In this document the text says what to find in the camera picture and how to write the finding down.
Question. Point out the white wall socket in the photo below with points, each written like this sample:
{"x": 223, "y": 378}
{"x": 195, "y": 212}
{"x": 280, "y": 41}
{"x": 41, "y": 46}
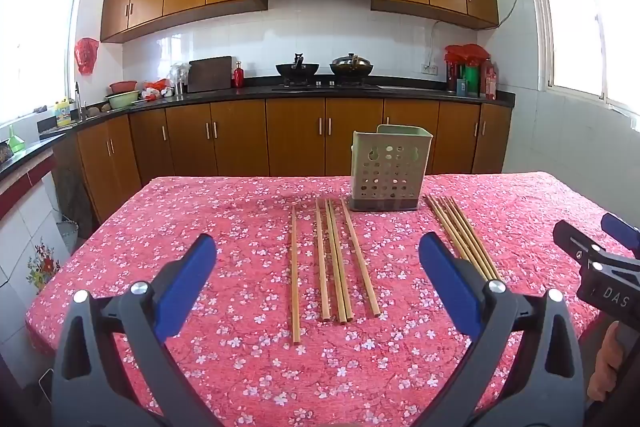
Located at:
{"x": 430, "y": 69}

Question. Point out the green funnel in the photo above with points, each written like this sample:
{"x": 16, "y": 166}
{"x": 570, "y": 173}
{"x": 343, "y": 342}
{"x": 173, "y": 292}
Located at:
{"x": 16, "y": 142}

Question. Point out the green basin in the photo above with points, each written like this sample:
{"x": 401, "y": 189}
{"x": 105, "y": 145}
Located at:
{"x": 122, "y": 100}

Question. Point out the window with white frame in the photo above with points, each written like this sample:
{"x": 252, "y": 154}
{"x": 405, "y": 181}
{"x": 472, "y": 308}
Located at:
{"x": 585, "y": 22}
{"x": 35, "y": 47}

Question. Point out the dark wooden cutting board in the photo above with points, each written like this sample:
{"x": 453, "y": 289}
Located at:
{"x": 210, "y": 74}

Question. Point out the black wok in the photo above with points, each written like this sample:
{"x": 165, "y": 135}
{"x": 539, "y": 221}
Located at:
{"x": 297, "y": 69}

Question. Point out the small red bottle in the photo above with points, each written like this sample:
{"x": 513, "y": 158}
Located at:
{"x": 238, "y": 77}

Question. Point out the wok with lid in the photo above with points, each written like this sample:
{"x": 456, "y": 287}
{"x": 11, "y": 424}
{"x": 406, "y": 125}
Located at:
{"x": 351, "y": 67}

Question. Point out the green perforated chopstick holder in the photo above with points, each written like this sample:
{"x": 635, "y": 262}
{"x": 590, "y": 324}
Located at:
{"x": 390, "y": 172}

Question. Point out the yellow dish soap bottle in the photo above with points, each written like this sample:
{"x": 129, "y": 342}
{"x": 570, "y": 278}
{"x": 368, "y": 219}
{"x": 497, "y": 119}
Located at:
{"x": 63, "y": 114}

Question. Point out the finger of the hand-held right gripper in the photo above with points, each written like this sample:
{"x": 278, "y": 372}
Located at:
{"x": 570, "y": 239}
{"x": 622, "y": 232}

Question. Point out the wooden lower kitchen cabinets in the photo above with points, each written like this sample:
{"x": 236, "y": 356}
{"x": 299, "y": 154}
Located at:
{"x": 240, "y": 137}

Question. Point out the red basin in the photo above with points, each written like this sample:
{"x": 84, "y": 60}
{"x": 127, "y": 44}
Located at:
{"x": 123, "y": 86}

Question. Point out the red plastic bag on hook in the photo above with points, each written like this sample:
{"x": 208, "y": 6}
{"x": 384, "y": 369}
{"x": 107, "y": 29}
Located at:
{"x": 86, "y": 57}

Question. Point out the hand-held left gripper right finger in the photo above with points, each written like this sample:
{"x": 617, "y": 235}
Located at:
{"x": 447, "y": 279}

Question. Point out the dark sauce bottle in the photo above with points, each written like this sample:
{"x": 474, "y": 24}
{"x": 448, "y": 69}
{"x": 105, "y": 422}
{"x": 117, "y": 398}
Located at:
{"x": 452, "y": 77}

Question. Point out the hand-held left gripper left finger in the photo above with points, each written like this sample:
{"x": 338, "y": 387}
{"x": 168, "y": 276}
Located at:
{"x": 187, "y": 282}

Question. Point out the crumpled red plastic bag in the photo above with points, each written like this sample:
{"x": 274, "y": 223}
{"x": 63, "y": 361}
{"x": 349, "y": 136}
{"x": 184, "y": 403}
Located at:
{"x": 156, "y": 87}

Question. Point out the person's right hand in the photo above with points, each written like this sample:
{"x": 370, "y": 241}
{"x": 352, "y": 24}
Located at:
{"x": 605, "y": 367}

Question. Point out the red floral tablecloth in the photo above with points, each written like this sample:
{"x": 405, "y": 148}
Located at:
{"x": 225, "y": 232}

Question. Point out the green box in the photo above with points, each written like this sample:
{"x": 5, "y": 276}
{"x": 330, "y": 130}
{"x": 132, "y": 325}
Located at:
{"x": 472, "y": 79}

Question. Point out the black kitchen countertop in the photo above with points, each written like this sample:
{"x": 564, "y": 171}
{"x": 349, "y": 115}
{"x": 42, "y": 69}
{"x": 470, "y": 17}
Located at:
{"x": 410, "y": 89}

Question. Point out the large red bottle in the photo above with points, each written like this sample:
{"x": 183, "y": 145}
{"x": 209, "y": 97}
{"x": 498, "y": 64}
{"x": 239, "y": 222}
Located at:
{"x": 489, "y": 82}

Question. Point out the steel utensil holder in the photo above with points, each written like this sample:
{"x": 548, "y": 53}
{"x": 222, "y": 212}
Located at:
{"x": 181, "y": 79}

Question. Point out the gas stove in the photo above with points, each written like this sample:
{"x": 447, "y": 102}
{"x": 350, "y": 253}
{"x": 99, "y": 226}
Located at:
{"x": 325, "y": 84}

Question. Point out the steel faucet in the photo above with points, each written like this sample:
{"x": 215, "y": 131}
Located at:
{"x": 79, "y": 102}

